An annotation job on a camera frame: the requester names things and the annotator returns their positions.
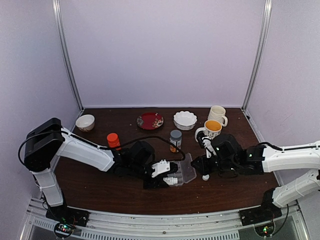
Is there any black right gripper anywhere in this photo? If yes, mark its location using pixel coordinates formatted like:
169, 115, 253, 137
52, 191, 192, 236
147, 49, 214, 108
191, 155, 238, 177

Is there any white bottle cap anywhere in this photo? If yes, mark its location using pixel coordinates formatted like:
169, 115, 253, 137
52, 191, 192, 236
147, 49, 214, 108
202, 175, 210, 181

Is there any clear plastic pill organizer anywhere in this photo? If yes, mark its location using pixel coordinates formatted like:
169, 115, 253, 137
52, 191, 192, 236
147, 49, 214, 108
167, 153, 197, 187

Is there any small white pill bottle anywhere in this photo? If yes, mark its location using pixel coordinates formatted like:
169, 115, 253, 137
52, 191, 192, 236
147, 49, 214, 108
163, 177, 178, 186

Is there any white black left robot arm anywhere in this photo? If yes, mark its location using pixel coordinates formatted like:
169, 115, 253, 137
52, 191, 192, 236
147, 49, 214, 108
17, 117, 179, 222

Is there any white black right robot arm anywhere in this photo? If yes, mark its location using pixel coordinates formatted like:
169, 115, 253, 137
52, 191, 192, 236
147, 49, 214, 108
191, 132, 320, 221

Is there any grey lid supplement bottle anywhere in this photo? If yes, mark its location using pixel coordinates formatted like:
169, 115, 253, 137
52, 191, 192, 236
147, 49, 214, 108
169, 129, 182, 153

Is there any floral mug yellow inside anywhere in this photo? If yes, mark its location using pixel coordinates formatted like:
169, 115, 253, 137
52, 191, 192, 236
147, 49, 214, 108
194, 119, 223, 143

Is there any white scalloped bowl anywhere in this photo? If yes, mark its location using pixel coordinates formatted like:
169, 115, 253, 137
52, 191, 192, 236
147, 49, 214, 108
173, 111, 198, 131

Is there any orange pill bottle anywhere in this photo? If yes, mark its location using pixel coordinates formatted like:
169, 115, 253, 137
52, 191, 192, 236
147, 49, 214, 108
107, 132, 122, 151

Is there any cream ribbed ceramic mug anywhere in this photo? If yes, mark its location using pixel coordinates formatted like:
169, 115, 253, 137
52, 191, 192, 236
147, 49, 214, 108
207, 105, 228, 127

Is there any red floral plate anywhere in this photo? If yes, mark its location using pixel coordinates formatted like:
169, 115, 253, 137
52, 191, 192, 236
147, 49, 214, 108
136, 112, 164, 130

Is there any white patterned rice bowl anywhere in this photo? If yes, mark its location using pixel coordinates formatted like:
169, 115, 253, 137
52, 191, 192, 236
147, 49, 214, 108
75, 114, 95, 132

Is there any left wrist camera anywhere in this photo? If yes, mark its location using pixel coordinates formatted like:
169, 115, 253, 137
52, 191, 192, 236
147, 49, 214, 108
151, 159, 178, 178

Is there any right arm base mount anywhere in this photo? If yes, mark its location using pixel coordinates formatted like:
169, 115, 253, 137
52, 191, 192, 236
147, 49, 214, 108
239, 206, 282, 239

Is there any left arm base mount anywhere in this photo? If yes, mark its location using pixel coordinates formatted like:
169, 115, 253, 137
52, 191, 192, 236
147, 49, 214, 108
45, 205, 89, 239

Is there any front aluminium rail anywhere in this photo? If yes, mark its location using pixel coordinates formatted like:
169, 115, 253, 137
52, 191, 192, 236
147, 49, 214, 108
17, 198, 310, 240

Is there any right aluminium frame post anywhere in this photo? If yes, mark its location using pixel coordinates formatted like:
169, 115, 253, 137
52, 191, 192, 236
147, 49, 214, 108
241, 0, 273, 112

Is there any aluminium frame post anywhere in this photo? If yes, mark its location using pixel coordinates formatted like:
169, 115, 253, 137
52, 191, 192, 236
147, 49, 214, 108
52, 0, 84, 111
241, 0, 273, 112

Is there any left aluminium frame post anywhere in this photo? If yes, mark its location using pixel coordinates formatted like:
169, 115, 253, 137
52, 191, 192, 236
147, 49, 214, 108
52, 0, 84, 111

